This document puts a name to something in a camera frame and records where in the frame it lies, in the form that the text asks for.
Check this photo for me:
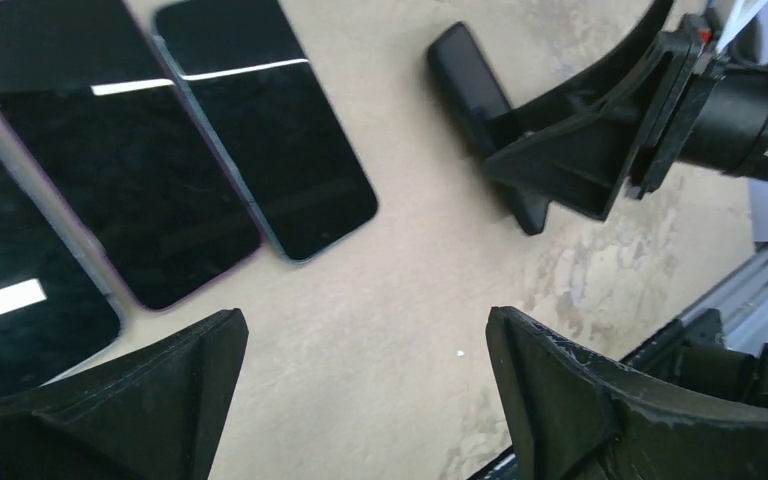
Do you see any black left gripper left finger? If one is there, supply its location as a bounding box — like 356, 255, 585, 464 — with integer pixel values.
0, 309, 249, 479

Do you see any black smartphone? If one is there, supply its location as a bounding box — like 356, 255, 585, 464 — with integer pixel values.
0, 66, 124, 412

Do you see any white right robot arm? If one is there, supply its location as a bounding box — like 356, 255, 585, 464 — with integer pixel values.
483, 1, 768, 221

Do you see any aluminium front rail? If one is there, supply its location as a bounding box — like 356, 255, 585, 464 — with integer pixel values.
677, 243, 768, 355

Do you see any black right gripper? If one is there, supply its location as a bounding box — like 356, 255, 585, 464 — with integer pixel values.
483, 0, 727, 222

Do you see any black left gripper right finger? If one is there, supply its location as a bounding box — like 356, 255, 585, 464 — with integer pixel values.
486, 307, 768, 479

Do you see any black phone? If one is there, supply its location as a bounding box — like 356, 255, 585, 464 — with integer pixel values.
426, 21, 551, 237

